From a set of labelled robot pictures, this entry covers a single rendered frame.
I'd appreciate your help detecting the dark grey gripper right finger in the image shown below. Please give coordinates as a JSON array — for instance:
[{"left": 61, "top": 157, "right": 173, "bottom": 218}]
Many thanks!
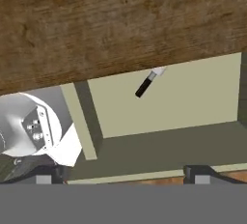
[{"left": 182, "top": 164, "right": 247, "bottom": 185}]

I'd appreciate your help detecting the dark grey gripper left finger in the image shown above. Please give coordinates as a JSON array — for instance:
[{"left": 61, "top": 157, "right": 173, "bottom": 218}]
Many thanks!
[{"left": 0, "top": 164, "right": 69, "bottom": 185}]

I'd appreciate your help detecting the open olive drawer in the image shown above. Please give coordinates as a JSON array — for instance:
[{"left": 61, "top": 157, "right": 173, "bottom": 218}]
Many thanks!
[{"left": 59, "top": 51, "right": 247, "bottom": 185}]

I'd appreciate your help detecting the white round object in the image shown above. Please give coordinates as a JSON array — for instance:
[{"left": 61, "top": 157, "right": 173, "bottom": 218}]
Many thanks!
[{"left": 0, "top": 92, "right": 84, "bottom": 168}]

